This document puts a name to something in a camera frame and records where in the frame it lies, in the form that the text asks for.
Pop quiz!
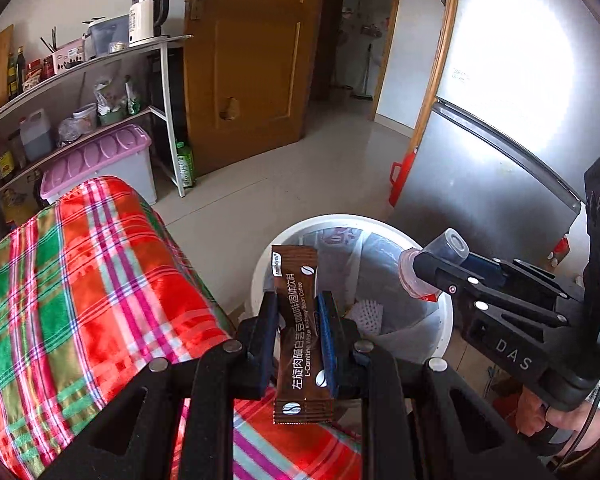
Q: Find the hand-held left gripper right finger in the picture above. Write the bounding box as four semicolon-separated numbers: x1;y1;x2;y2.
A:
315;289;557;480

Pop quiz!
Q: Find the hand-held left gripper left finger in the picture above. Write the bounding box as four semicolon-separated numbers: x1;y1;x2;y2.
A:
36;290;282;480

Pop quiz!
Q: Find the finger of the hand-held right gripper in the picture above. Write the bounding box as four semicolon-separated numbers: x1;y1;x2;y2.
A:
411;251;572;329
464;254;585;307

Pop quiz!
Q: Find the clear plastic cup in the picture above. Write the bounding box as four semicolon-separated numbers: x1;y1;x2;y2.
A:
399;228;470;303

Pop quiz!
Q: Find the brown coffee sachet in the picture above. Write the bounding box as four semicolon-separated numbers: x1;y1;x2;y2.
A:
270;245;333;426

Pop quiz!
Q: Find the white foam fruit net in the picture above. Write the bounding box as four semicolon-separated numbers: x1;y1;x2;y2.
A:
352;300;385;337

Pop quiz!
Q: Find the white-rimmed lined trash bin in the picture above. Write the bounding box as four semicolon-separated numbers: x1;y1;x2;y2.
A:
250;214;455;376

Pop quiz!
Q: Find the person's right hand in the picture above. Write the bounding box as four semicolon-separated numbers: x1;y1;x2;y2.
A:
517;389;600;456

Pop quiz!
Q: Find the red plastic bag with bottles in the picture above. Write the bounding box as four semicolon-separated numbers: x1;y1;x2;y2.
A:
547;237;571;268

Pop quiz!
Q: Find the silver refrigerator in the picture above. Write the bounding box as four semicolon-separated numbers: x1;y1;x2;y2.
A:
385;0;600;271

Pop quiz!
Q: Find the red green plaid blanket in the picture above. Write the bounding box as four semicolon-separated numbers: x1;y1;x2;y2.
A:
0;175;363;480

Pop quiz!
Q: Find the green plastic bottle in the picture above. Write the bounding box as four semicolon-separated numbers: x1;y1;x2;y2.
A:
174;141;197;189

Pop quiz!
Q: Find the mop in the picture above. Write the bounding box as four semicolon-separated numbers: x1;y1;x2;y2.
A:
352;42;376;103

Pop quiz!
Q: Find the white metal kitchen rack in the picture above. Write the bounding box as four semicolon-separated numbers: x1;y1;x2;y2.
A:
0;35;193;256

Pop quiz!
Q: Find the pink-lidded storage box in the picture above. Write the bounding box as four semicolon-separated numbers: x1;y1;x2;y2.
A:
40;124;158;208

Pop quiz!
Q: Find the wooden door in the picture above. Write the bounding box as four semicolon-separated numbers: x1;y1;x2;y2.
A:
182;0;331;176

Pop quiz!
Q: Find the green white seasoning packet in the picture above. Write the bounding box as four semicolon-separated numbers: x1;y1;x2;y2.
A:
125;76;142;115

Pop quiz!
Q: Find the yellow food packet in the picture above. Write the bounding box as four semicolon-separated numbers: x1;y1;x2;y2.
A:
0;187;33;226

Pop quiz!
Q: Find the clear bag of food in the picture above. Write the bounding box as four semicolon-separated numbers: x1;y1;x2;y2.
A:
57;117;88;147

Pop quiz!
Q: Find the white lidded tub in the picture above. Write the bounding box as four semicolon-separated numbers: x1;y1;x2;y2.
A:
74;103;98;128

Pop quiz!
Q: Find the crumpled clear food bag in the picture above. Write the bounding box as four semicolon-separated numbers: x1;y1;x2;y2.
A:
94;77;121;113

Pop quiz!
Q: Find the plastic jug with dark liquid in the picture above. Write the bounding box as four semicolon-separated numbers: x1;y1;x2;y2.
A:
19;110;55;162

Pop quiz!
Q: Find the yellow label sauce bottle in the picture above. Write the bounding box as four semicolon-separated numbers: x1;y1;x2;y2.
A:
0;127;16;183

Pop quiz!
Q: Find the clear lidded food container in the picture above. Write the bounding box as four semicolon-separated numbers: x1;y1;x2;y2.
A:
82;15;131;58

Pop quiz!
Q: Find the pink patterned utensil box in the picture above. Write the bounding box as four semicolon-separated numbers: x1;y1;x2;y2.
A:
51;39;87;76

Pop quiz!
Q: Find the white electric kettle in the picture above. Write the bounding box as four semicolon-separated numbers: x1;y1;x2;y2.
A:
128;0;171;47

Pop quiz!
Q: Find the red plastic handled container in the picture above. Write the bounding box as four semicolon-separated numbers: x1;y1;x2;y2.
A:
387;146;421;208

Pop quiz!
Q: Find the wooden door frame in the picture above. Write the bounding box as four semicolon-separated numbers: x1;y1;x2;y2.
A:
325;0;463;141

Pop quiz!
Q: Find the brass door handle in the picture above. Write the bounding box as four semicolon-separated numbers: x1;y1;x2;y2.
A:
187;0;226;21

